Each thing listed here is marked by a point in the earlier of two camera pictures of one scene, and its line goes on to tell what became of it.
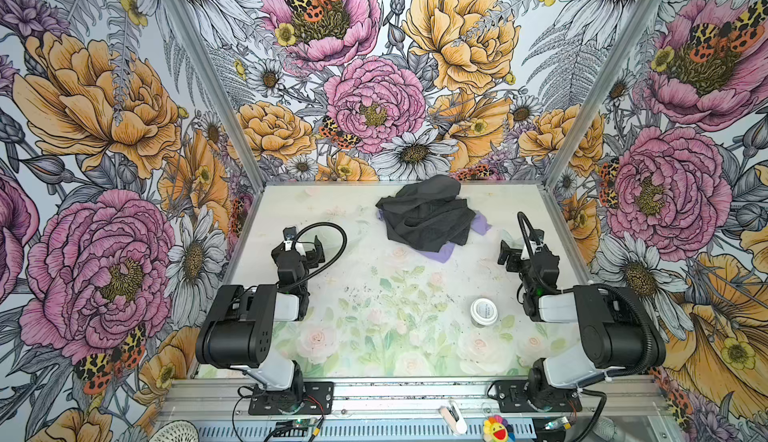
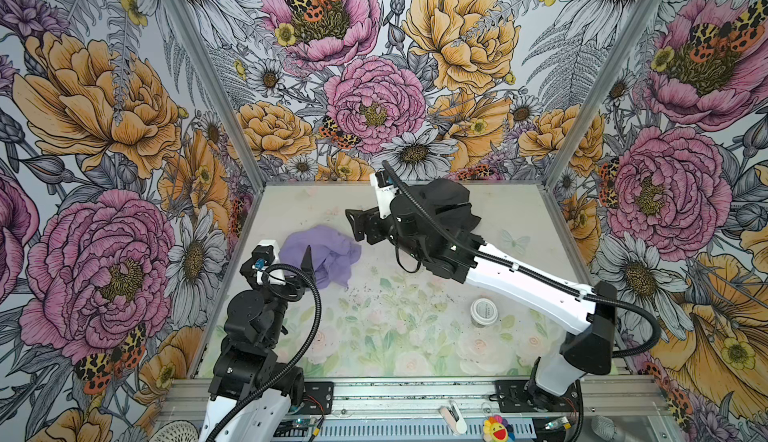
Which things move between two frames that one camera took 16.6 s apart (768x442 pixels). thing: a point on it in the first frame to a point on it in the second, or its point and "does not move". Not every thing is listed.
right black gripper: (515, 257) to (360, 225)
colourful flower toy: (498, 429) does not move
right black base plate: (511, 397) does not move
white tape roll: (483, 312) does not move
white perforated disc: (176, 431) does not move
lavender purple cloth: (479, 226) to (333, 253)
